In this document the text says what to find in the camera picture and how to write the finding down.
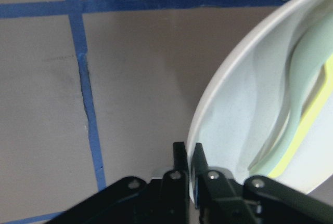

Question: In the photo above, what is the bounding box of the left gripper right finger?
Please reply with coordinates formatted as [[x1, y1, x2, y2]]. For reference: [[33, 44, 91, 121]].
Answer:
[[193, 143, 332, 223]]

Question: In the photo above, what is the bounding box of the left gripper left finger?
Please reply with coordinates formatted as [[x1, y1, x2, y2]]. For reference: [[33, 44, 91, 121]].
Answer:
[[49, 142, 189, 223]]

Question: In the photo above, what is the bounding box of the white round plate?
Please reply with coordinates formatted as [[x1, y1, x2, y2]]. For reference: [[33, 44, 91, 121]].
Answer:
[[187, 0, 333, 204]]

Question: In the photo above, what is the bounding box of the yellow plastic fork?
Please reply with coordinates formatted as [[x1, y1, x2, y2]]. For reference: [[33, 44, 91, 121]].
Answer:
[[268, 55, 332, 178]]

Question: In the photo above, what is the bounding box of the green plastic spoon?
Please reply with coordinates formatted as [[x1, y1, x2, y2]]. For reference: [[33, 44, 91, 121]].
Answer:
[[249, 14, 332, 176]]

